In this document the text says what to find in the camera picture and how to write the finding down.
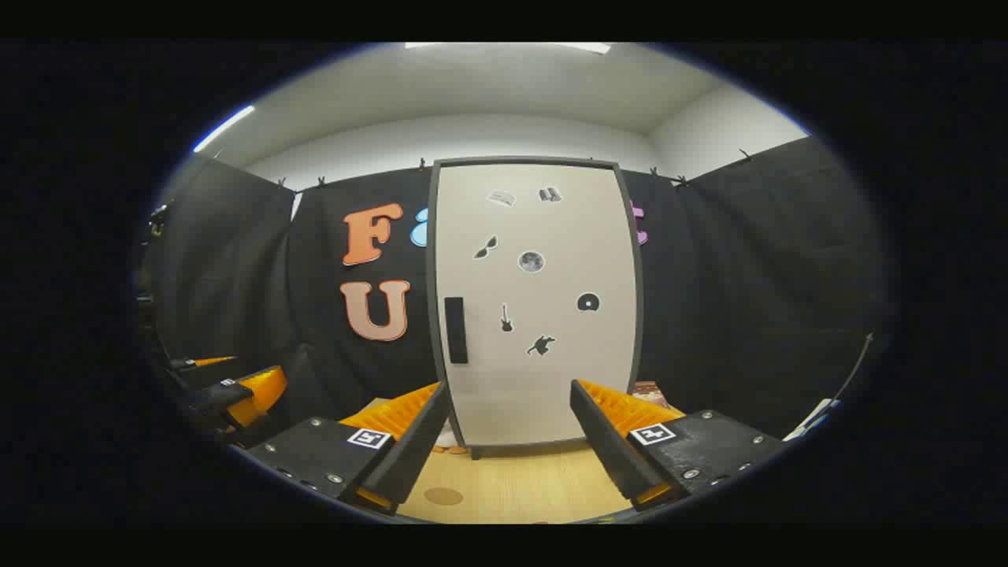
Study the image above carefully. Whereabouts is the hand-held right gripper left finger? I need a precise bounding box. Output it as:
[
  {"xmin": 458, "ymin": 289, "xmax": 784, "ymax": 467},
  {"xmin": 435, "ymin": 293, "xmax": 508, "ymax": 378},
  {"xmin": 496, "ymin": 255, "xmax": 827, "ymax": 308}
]
[{"xmin": 244, "ymin": 382, "xmax": 454, "ymax": 517}]

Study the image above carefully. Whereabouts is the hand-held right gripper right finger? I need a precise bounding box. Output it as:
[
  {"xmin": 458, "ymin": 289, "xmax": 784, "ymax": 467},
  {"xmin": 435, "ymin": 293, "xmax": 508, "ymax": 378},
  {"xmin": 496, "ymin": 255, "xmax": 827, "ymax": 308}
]
[{"xmin": 569, "ymin": 379, "xmax": 788, "ymax": 513}]

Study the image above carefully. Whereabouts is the white cabinet door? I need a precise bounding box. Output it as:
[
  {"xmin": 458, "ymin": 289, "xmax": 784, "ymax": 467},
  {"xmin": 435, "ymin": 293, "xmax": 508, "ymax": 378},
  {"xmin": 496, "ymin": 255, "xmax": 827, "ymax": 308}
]
[{"xmin": 435, "ymin": 164, "xmax": 637, "ymax": 447}]

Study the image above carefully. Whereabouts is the black door handle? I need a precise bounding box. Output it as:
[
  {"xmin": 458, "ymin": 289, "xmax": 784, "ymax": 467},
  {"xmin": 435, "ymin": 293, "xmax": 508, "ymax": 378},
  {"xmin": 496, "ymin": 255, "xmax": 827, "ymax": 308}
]
[{"xmin": 445, "ymin": 297, "xmax": 469, "ymax": 365}]

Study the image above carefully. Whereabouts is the grey cabinet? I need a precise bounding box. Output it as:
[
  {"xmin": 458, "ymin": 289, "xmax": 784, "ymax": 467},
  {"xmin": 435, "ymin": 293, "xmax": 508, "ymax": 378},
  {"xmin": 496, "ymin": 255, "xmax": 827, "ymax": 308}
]
[{"xmin": 425, "ymin": 156, "xmax": 645, "ymax": 460}]

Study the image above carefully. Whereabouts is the plush penguin toy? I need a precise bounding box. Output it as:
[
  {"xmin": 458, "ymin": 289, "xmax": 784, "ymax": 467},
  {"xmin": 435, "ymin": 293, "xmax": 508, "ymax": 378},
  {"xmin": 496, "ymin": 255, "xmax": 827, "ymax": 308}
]
[{"xmin": 433, "ymin": 421, "xmax": 471, "ymax": 456}]

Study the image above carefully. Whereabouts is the black backdrop cloth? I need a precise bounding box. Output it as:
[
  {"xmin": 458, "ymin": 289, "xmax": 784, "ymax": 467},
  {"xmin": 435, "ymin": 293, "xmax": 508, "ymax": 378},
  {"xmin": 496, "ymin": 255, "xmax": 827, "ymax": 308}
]
[{"xmin": 150, "ymin": 135, "xmax": 895, "ymax": 442}]

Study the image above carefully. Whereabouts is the ceiling light strip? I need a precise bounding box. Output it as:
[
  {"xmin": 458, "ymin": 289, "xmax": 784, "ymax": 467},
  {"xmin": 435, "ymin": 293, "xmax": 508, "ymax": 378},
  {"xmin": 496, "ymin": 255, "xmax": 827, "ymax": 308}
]
[{"xmin": 193, "ymin": 105, "xmax": 257, "ymax": 153}]

